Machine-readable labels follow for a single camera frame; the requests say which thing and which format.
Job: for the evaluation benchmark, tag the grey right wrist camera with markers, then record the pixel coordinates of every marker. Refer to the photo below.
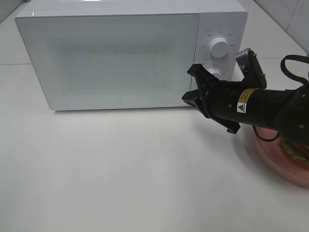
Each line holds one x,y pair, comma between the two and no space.
250,68

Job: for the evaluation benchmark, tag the white upper microwave knob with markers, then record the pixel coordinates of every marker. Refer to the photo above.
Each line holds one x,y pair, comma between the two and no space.
219,47

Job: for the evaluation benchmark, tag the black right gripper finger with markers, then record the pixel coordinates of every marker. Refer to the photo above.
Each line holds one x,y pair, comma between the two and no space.
202,77
194,99

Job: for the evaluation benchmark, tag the white microwave knob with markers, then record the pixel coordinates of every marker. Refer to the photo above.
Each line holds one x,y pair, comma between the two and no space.
219,47
216,72

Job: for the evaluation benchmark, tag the pink speckled plate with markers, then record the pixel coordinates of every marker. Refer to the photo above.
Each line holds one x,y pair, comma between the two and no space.
275,157

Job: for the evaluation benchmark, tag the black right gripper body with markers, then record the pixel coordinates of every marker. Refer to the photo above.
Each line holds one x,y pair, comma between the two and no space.
218,103

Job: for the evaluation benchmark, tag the burger with lettuce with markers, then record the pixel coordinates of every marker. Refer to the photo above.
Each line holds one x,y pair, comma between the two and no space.
297,154

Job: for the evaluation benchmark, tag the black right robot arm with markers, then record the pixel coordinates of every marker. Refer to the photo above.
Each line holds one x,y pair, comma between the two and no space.
285,111

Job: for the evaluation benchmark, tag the white microwave oven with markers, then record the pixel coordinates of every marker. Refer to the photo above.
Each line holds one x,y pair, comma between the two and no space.
226,18

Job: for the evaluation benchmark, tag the white microwave door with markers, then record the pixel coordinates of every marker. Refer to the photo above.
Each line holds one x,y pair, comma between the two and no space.
104,62

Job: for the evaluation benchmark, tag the white lower microwave knob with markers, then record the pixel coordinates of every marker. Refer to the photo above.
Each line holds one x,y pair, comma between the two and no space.
216,72

